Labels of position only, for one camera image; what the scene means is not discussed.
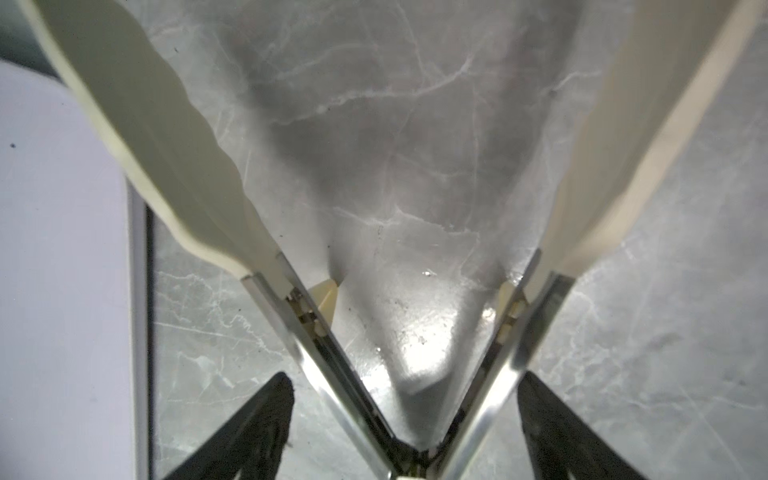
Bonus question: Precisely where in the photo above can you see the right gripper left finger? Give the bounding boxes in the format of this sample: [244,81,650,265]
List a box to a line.
[167,372,295,480]

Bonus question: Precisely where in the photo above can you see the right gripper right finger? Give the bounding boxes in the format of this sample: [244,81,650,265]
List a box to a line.
[517,372,644,480]

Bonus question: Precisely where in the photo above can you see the lilac plastic tray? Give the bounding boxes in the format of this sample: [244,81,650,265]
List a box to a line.
[1,62,150,479]

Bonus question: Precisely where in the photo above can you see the metal tongs with white tips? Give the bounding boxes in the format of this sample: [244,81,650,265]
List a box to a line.
[14,0,768,480]

